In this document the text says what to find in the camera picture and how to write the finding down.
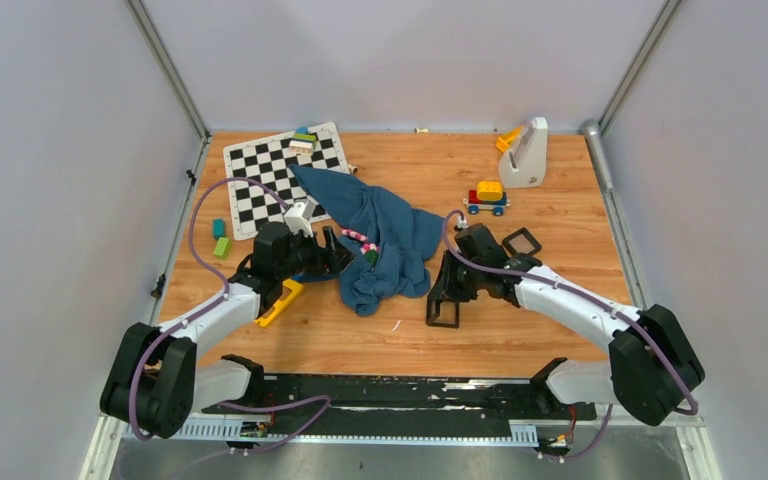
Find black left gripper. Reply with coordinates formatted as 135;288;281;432
276;226;357;281

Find pink white flower brooch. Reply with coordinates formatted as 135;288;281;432
341;229;369;244

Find blue garment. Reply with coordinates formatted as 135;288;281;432
290;165;443;316

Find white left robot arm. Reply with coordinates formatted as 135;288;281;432
99;222;356;439

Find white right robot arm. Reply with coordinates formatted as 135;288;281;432
426;223;706;426

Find colourful toy car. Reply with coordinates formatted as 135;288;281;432
463;180;510;216

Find green toy block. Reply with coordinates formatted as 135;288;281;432
213;236;233;260

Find teal toy block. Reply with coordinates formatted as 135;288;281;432
212;218;227;240

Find black white checkerboard mat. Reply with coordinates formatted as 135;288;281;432
223;122;351;241

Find stacked toy bricks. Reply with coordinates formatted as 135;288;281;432
289;127;318;156

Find white wedge stand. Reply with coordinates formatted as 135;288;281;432
498;117;549;189

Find orange toy piece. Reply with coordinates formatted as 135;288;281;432
495;125;524;153

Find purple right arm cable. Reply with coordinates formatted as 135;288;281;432
440;210;700;463

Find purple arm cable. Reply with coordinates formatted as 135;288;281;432
114;176;332;458
440;210;700;463

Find yellow plastic frame toy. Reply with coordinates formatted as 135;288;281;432
254;279;304;328

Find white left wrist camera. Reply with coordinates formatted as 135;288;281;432
283;200;317;238

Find black square frame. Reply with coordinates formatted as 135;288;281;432
502;227;542;256

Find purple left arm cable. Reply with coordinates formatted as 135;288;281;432
114;176;332;458

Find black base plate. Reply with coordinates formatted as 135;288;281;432
240;373;596;436

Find white slotted cable duct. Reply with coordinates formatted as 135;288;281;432
122;417;540;447

